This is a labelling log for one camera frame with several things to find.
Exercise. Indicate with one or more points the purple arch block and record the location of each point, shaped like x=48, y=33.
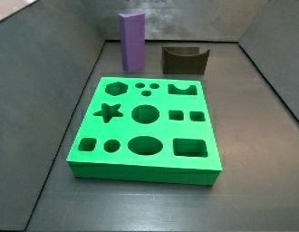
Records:
x=132, y=31

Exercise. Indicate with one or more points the green shape-sorting board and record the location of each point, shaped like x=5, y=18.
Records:
x=147, y=132

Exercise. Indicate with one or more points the black arch holder stand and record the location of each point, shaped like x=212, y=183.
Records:
x=184, y=60

